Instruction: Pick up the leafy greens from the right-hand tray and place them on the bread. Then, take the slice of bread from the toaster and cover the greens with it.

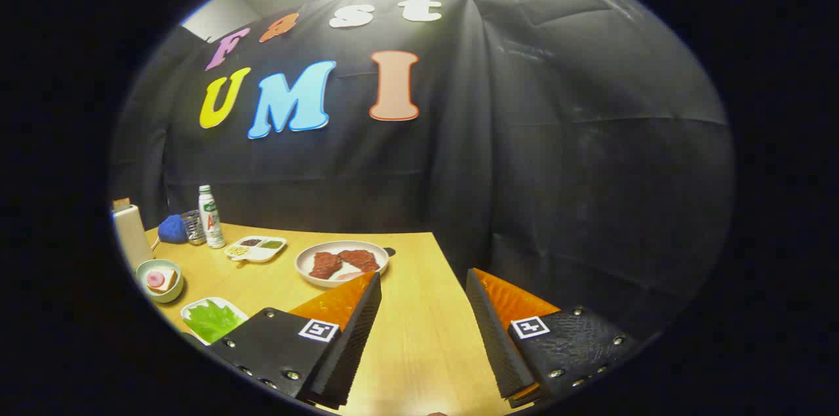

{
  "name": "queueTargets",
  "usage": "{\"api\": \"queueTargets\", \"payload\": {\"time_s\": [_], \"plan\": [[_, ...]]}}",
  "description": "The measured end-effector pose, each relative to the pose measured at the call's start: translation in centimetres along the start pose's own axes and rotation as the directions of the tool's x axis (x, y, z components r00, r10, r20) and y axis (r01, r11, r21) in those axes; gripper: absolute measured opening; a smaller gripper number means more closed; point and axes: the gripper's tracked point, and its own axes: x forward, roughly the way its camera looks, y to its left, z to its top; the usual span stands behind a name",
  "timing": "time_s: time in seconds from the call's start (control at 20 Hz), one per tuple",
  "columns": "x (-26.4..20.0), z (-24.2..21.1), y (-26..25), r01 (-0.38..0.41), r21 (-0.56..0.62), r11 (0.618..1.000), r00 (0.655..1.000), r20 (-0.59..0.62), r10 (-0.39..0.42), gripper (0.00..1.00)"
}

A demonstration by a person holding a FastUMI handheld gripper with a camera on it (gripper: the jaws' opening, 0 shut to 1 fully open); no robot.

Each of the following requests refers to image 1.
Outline white square plate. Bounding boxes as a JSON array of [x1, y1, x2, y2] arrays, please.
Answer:
[[180, 297, 250, 346]]

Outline pale green bowl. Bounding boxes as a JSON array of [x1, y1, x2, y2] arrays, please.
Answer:
[[136, 259, 185, 304]]

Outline white toaster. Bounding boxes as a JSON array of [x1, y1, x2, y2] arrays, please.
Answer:
[[113, 204, 155, 273]]

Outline white divided dish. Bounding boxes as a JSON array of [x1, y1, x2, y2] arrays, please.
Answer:
[[224, 236, 288, 264]]

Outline white drink bottle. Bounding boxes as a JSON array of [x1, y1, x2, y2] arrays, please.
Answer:
[[198, 185, 227, 250]]

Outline blue oven mitt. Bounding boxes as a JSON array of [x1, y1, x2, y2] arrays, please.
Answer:
[[156, 214, 191, 245]]

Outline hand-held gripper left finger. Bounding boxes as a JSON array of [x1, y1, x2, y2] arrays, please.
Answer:
[[208, 271, 383, 411]]

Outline red meat slice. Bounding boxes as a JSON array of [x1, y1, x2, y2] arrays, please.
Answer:
[[338, 249, 381, 273], [309, 251, 343, 280]]

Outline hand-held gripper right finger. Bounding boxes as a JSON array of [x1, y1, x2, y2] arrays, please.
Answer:
[[465, 267, 642, 409]]

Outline metal wire utensil holder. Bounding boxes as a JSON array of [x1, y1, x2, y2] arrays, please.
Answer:
[[182, 210, 207, 246]]

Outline black backdrop cloth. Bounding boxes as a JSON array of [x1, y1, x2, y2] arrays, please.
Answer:
[[108, 0, 736, 338]]

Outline green lettuce leaf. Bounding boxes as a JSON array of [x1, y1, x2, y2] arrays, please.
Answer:
[[185, 300, 242, 341]]

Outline white round plate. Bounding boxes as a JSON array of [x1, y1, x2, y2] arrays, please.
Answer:
[[294, 240, 390, 289]]

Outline small bread slice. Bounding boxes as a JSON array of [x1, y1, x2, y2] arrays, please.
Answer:
[[146, 267, 178, 292]]

